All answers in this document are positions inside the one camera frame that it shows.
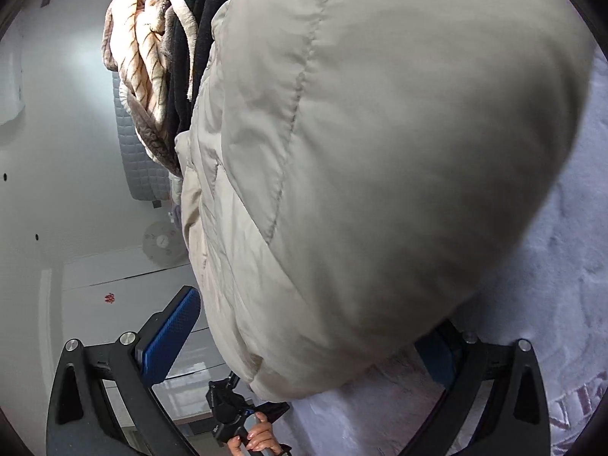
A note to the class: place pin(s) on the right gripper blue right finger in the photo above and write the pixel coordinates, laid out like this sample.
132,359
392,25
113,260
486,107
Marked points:
514,420

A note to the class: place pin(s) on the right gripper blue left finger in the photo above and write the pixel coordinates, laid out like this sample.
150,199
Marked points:
81,419

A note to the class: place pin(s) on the beige puffer jacket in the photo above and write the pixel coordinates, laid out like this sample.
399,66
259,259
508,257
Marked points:
354,167

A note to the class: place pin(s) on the person's left hand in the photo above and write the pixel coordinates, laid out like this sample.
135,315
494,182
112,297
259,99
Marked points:
260,437

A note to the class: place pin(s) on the white wardrobe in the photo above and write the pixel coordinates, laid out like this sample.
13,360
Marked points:
96,299

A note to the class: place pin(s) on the grey quilted headboard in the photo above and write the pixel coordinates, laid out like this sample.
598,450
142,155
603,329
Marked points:
146,180

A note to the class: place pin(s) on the tan striped fleece blanket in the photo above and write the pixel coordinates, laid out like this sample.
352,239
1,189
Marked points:
135,44

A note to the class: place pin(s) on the black garment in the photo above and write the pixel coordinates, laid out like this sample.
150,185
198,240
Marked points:
189,52

